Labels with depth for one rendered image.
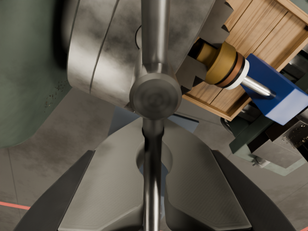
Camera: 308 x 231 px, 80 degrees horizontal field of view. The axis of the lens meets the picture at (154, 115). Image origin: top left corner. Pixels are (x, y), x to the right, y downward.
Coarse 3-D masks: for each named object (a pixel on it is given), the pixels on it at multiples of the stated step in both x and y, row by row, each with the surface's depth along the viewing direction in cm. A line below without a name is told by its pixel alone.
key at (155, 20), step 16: (144, 0) 7; (160, 0) 7; (144, 16) 7; (160, 16) 7; (144, 32) 8; (160, 32) 8; (144, 48) 8; (160, 48) 8; (144, 128) 10; (160, 128) 10; (160, 144) 11; (160, 160) 12; (144, 176) 12; (160, 176) 12; (144, 192) 12; (160, 192) 12; (144, 208) 13; (144, 224) 13
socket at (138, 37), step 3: (141, 27) 20; (138, 30) 20; (141, 30) 20; (138, 33) 20; (141, 33) 20; (138, 36) 20; (141, 36) 20; (138, 39) 20; (141, 39) 20; (138, 42) 20; (141, 42) 20; (138, 45) 21; (141, 45) 21
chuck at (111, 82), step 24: (120, 0) 18; (192, 0) 19; (120, 24) 19; (192, 24) 20; (120, 48) 21; (168, 48) 21; (96, 72) 23; (120, 72) 23; (96, 96) 31; (120, 96) 27
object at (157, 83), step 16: (144, 64) 8; (160, 64) 8; (144, 80) 7; (160, 80) 7; (176, 80) 8; (144, 96) 7; (160, 96) 7; (176, 96) 8; (144, 112) 8; (160, 112) 8
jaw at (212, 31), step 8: (216, 0) 28; (224, 0) 28; (216, 8) 29; (224, 8) 29; (232, 8) 30; (208, 16) 30; (216, 16) 30; (224, 16) 30; (208, 24) 31; (216, 24) 31; (224, 24) 34; (200, 32) 32; (208, 32) 32; (216, 32) 32; (224, 32) 31; (208, 40) 33; (216, 40) 32; (224, 40) 32
